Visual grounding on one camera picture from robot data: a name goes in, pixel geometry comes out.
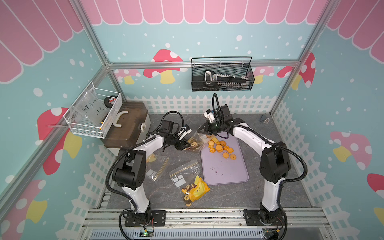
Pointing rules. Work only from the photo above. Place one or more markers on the lilac plastic tray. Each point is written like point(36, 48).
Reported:
point(217, 170)

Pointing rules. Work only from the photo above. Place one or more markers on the black mesh wall basket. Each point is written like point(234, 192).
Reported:
point(238, 66)

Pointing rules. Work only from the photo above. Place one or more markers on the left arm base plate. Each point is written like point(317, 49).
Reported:
point(153, 218)

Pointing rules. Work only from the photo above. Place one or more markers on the brown lidded storage box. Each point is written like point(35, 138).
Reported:
point(130, 127)

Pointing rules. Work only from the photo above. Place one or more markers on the white wire wall basket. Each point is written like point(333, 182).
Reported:
point(91, 131)

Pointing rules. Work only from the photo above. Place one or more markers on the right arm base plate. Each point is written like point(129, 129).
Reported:
point(257, 217)

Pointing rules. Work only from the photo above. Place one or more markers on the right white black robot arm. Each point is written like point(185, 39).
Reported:
point(274, 165)

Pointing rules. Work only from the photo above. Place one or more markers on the small clear object in corner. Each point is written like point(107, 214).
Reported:
point(264, 119)

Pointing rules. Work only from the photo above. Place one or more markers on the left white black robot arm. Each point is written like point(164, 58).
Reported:
point(127, 173)

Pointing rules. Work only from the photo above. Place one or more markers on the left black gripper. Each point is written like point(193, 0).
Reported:
point(180, 146)

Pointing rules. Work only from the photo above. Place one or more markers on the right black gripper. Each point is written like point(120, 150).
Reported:
point(206, 127)

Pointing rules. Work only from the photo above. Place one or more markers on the socket wrench set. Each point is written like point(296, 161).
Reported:
point(212, 79)

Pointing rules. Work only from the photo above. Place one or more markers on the black tape roll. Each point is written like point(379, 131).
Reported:
point(110, 101)

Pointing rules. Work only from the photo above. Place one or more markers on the clear labelled plastic bag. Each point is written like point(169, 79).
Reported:
point(88, 109)

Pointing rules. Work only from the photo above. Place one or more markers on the aluminium front rail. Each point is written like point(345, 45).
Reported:
point(230, 224)

